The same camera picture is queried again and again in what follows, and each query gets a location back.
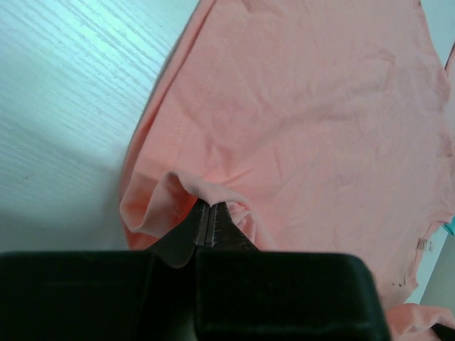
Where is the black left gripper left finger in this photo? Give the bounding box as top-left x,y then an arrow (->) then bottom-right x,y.
1,201 -> 207,340

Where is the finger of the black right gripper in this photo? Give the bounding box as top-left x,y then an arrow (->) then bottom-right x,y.
432,323 -> 455,341

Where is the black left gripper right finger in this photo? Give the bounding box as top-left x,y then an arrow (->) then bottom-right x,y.
194,204 -> 391,340

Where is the pink t shirt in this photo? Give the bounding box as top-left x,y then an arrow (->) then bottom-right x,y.
119,1 -> 454,340

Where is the teal t shirt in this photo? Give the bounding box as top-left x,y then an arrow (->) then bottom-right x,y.
442,220 -> 455,236

